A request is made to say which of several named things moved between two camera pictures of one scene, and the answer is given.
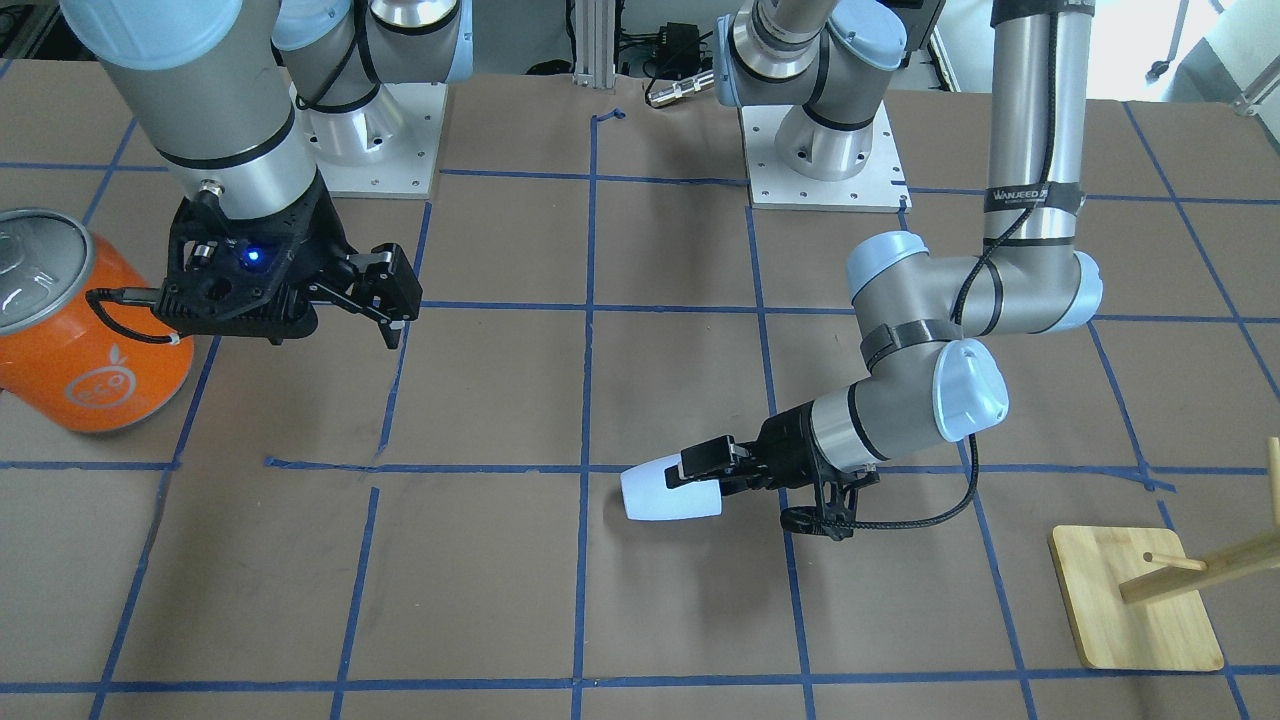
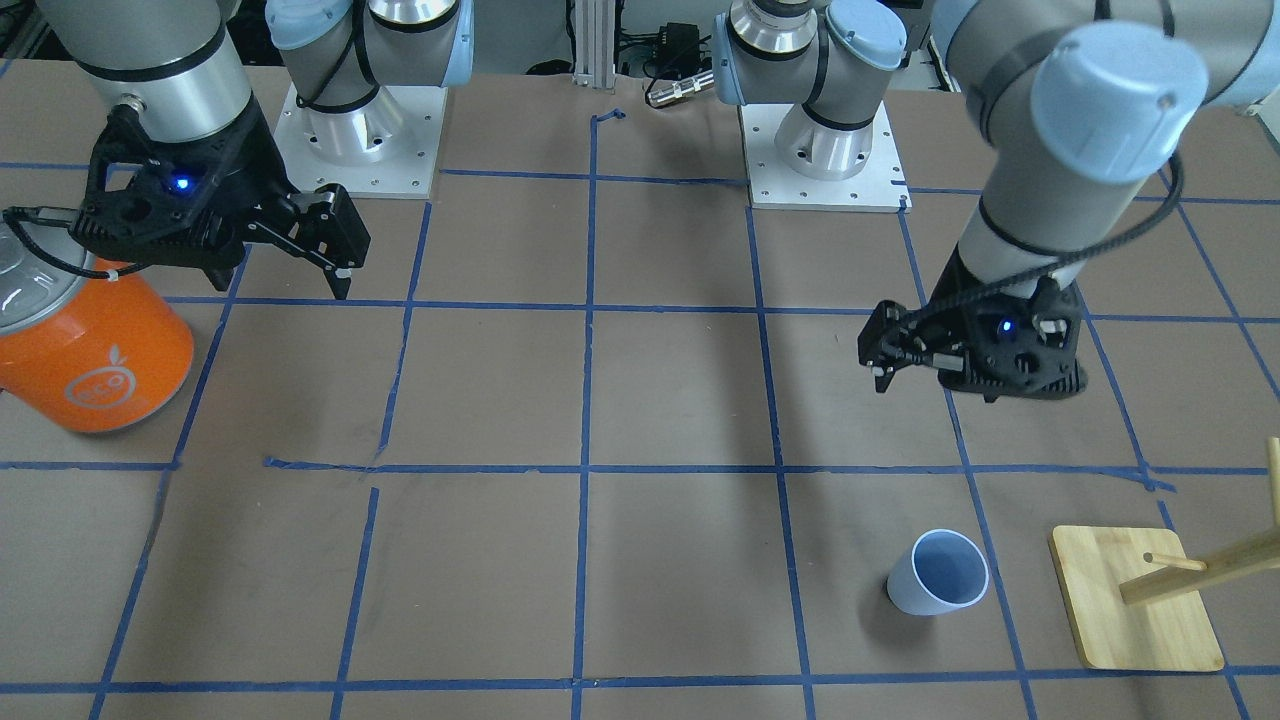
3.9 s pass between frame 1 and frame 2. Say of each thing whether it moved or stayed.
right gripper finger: moved
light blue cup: moved
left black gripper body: moved
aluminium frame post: stayed
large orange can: stayed
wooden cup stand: stayed
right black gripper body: moved
